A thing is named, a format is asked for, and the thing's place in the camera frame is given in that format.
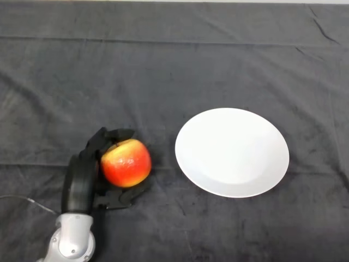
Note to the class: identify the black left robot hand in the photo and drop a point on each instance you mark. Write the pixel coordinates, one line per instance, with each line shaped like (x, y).
(80, 180)

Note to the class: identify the red yellow apple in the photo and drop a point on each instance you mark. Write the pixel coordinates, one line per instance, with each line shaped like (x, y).
(126, 163)

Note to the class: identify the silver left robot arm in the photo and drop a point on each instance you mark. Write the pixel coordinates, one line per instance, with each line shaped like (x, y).
(72, 240)

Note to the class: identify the white round plate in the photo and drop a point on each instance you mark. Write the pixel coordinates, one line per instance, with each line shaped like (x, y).
(231, 152)

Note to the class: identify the black cloth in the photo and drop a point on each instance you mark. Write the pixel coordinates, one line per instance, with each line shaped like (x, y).
(163, 68)

